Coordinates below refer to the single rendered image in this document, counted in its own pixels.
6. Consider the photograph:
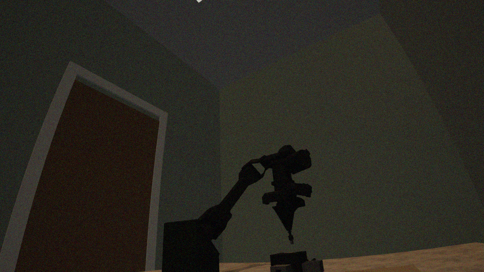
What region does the flat tan rectangular board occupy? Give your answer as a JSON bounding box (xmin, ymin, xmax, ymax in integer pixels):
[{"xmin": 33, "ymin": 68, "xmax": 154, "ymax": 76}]
[{"xmin": 345, "ymin": 265, "xmax": 421, "ymax": 272}]

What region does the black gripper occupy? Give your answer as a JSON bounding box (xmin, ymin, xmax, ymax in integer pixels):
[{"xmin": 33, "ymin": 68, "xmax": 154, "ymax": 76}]
[{"xmin": 262, "ymin": 176, "xmax": 305, "ymax": 231}]

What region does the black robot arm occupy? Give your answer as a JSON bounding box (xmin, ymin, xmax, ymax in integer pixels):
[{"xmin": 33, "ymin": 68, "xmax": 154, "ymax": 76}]
[{"xmin": 197, "ymin": 145, "xmax": 312, "ymax": 240}]

